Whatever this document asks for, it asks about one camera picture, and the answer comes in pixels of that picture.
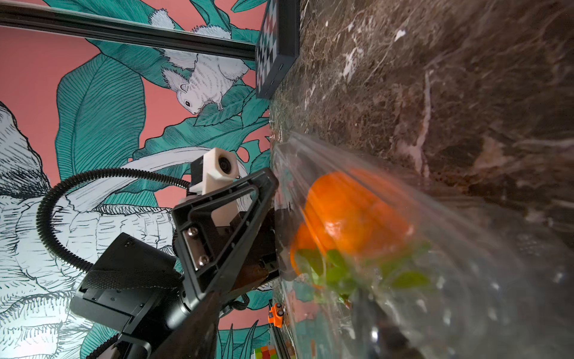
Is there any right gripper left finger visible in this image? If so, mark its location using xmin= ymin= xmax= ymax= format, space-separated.
xmin=150 ymin=292 xmax=221 ymax=359

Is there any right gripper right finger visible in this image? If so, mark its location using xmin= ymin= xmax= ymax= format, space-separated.
xmin=354 ymin=291 xmax=424 ymax=358

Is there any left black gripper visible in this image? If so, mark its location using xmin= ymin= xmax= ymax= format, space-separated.
xmin=71 ymin=168 xmax=279 ymax=346

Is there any clear clamshell container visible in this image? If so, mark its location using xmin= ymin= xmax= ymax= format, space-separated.
xmin=272 ymin=134 xmax=573 ymax=358

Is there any orange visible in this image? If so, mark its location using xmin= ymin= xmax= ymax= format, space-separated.
xmin=303 ymin=172 xmax=415 ymax=257

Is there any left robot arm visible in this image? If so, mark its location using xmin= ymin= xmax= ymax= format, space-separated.
xmin=36 ymin=168 xmax=279 ymax=358

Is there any colourful rubik cube front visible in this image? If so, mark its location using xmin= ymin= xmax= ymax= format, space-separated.
xmin=251 ymin=346 xmax=279 ymax=359

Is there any black white checkerboard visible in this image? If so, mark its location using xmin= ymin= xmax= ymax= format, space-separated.
xmin=256 ymin=0 xmax=300 ymax=100

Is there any left black frame post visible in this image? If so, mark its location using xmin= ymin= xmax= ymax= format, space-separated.
xmin=1 ymin=1 xmax=256 ymax=61

